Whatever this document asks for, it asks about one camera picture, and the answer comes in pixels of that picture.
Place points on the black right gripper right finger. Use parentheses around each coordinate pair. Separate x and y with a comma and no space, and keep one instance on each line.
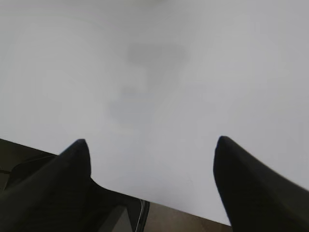
(255,197)

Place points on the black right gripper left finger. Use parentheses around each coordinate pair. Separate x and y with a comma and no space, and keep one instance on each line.
(55,193)

